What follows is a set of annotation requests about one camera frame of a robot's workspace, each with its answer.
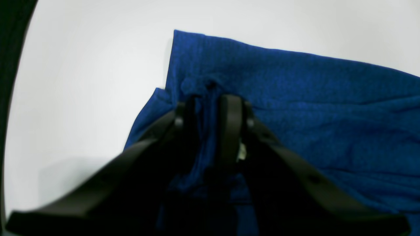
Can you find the blue long-sleeve T-shirt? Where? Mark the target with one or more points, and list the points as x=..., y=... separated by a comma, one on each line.
x=357, y=122

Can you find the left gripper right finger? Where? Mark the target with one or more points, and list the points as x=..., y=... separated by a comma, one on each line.
x=290, y=196

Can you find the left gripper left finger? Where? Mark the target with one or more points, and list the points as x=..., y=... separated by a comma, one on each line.
x=122, y=198

